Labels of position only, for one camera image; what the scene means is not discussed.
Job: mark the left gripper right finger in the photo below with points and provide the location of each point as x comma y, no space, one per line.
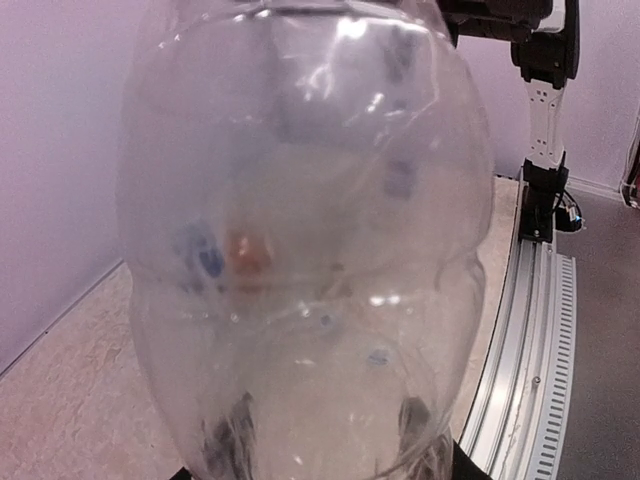
463,468

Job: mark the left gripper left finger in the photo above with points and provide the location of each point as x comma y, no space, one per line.
182,474

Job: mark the clear bottle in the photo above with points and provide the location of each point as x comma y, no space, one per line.
303,191

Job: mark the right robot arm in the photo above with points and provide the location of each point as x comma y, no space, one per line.
544,38

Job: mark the aluminium front rail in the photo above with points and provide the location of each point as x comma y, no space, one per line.
511,416

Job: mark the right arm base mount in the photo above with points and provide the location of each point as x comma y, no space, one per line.
546,206

